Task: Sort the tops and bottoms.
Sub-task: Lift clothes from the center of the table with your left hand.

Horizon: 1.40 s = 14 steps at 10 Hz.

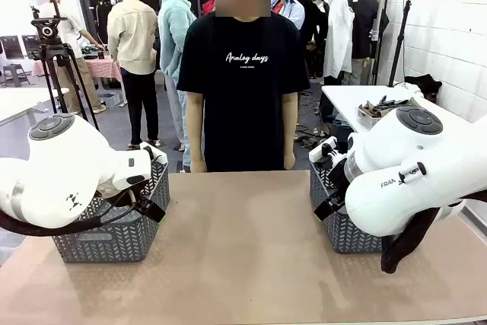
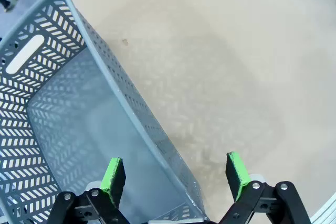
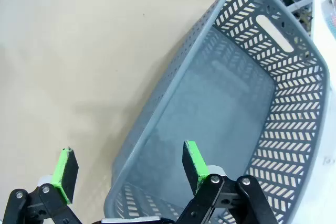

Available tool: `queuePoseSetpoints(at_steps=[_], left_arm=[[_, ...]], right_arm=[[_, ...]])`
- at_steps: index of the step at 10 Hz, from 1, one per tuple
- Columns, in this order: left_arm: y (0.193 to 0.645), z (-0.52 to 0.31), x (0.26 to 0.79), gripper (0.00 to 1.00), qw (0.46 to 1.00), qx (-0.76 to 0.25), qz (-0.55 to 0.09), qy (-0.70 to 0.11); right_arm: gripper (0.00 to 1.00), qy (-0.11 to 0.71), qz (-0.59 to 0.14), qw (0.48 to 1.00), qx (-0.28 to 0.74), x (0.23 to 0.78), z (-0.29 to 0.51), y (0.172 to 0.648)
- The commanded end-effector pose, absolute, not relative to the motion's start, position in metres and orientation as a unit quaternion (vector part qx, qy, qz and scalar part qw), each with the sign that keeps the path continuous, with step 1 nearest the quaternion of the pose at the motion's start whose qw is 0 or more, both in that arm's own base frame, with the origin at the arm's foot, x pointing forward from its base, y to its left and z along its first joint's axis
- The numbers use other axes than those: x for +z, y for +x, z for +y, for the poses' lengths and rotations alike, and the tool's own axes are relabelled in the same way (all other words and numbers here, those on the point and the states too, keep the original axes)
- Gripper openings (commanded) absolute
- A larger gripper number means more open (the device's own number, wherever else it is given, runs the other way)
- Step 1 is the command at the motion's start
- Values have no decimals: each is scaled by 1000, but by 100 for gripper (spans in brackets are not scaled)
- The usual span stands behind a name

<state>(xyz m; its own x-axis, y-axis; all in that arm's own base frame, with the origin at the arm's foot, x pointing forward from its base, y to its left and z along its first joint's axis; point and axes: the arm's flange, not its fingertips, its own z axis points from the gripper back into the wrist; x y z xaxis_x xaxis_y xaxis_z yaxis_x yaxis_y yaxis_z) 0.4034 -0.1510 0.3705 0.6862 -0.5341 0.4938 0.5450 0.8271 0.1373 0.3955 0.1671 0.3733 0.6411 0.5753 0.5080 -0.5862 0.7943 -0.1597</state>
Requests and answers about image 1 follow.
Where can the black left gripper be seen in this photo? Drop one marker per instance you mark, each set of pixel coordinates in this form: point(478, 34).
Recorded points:
point(139, 196)

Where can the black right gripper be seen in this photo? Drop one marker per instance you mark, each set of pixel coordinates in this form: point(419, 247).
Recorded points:
point(338, 184)

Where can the person's left forearm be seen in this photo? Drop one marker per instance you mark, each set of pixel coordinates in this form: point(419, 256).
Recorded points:
point(290, 123)

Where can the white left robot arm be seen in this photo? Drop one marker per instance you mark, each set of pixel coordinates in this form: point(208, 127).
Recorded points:
point(57, 173)

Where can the person's right forearm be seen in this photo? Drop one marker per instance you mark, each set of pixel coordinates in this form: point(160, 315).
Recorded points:
point(195, 123)

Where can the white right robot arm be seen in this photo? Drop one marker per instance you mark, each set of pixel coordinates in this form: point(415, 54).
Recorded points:
point(411, 173)

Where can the person's left hand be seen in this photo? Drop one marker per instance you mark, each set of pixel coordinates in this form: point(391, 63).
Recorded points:
point(289, 162)

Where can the person's right hand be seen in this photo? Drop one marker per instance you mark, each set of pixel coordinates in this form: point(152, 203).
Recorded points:
point(198, 165)

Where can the gray woven plastic basket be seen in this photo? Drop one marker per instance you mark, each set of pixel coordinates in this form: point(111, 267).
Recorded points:
point(114, 241)
point(335, 233)

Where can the large white side table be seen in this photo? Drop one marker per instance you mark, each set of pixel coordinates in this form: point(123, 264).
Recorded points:
point(342, 100)

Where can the box of brown items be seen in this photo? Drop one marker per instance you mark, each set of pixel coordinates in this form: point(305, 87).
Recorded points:
point(374, 110)

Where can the person in black t-shirt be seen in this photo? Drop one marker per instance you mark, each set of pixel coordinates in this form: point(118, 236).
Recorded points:
point(243, 93)

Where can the red checkered cloth table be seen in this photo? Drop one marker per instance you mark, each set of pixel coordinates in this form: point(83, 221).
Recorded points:
point(99, 68)

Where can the black garment pile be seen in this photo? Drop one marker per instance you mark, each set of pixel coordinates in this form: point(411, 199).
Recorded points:
point(424, 85)

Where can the mannequin in light blue fleece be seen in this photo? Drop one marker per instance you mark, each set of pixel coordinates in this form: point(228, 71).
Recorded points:
point(173, 43)

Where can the white table with gray legs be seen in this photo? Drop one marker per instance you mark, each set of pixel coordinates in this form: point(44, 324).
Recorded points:
point(23, 102)

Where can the mannequin in white shirt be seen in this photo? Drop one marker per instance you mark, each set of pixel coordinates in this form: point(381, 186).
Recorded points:
point(338, 36)

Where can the mannequin in cream shirt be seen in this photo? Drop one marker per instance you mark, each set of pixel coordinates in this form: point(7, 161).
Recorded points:
point(131, 36)

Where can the black light stand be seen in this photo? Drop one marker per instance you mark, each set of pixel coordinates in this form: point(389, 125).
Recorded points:
point(399, 43)

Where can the mannequin in black shirt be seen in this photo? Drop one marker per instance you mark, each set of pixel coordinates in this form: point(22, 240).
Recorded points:
point(364, 28)

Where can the background person in white shirt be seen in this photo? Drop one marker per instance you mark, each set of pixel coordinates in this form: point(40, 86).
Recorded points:
point(70, 36)

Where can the gray stool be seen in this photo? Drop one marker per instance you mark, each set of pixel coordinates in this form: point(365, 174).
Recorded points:
point(15, 74)

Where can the mannequin in denim shirt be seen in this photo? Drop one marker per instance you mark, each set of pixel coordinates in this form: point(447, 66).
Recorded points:
point(291, 9)

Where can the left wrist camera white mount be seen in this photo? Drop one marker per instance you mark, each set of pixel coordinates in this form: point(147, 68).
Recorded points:
point(155, 153)

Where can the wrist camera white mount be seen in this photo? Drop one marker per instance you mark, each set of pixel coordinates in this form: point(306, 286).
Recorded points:
point(155, 153)
point(323, 150)

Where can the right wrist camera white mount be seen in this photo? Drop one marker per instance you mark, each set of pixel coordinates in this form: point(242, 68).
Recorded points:
point(323, 150)

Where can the black camera tripod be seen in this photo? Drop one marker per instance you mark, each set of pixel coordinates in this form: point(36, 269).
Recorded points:
point(53, 47)

